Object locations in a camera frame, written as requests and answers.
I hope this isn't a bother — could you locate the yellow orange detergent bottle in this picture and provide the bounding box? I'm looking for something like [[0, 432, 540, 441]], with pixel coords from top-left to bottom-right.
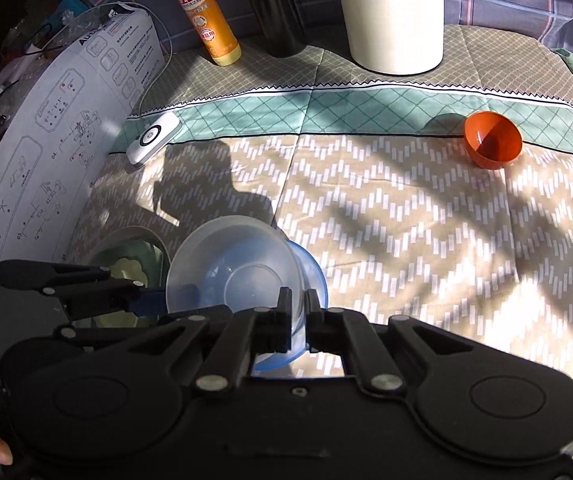
[[178, 0, 242, 66]]

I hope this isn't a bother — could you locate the yellow flower shaped dish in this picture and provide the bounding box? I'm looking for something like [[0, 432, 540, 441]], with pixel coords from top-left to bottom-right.
[[91, 257, 149, 328]]

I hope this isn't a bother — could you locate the white instruction sheet board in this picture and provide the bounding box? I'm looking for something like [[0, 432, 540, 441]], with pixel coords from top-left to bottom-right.
[[0, 6, 164, 262]]

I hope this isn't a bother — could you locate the small white round-button device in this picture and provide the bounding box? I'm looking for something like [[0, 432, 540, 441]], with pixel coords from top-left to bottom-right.
[[126, 112, 181, 167]]

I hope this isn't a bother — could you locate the white thin cable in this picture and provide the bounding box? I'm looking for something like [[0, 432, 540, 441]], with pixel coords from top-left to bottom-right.
[[101, 1, 175, 116]]

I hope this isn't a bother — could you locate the black thermos bottle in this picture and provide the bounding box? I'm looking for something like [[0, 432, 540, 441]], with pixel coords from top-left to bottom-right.
[[250, 0, 307, 58]]

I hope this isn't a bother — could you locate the patterned beige teal cloth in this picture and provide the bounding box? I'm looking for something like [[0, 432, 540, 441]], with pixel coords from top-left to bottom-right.
[[68, 26, 573, 378]]

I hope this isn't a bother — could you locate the cream white thermos jug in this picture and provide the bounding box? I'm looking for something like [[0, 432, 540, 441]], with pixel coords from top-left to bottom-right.
[[341, 0, 445, 76]]

